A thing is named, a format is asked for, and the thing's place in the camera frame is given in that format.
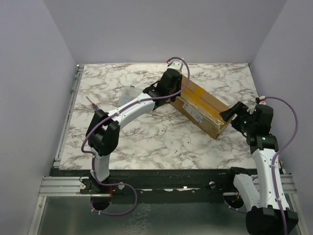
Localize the brown cardboard express box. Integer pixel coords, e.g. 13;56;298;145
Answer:
171;76;229;139

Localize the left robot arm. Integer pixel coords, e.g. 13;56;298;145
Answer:
81;68;182;193

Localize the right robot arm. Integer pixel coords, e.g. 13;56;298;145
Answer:
220;99;299;235

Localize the clear plastic screw box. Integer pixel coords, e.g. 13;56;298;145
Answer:
118;86;143;107

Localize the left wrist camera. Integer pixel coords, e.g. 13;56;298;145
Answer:
167;59;183;73

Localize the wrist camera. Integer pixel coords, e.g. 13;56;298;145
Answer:
167;59;183;73
247;96;266;114

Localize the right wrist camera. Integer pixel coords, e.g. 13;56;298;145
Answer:
247;96;266;114

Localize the red handled screwdriver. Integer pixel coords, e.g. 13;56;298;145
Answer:
86;96;99;112

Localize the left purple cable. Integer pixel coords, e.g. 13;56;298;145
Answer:
81;56;191;216

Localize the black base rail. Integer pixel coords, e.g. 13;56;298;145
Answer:
50;167;284;204

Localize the aluminium frame rail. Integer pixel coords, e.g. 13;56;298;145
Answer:
28;65;84;235

